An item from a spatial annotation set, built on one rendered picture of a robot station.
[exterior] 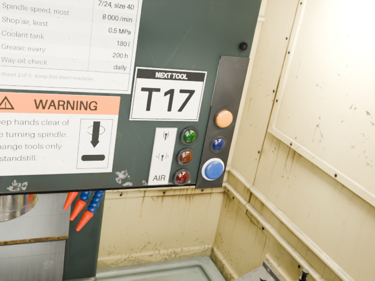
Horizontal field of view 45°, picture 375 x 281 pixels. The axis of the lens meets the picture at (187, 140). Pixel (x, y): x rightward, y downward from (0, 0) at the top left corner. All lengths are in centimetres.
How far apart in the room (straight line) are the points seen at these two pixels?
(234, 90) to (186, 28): 12
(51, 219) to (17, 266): 18
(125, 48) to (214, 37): 12
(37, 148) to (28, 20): 15
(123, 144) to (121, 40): 14
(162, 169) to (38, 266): 92
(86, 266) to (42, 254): 18
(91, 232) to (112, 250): 54
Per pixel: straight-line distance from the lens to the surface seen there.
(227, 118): 64
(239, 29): 62
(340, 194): 150
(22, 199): 78
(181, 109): 61
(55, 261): 150
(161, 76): 58
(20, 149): 58
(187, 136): 62
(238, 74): 63
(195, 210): 207
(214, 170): 66
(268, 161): 179
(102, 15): 55
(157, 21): 57
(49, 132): 57
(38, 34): 54
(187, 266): 218
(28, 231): 141
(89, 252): 155
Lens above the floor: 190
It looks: 21 degrees down
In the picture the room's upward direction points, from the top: 10 degrees clockwise
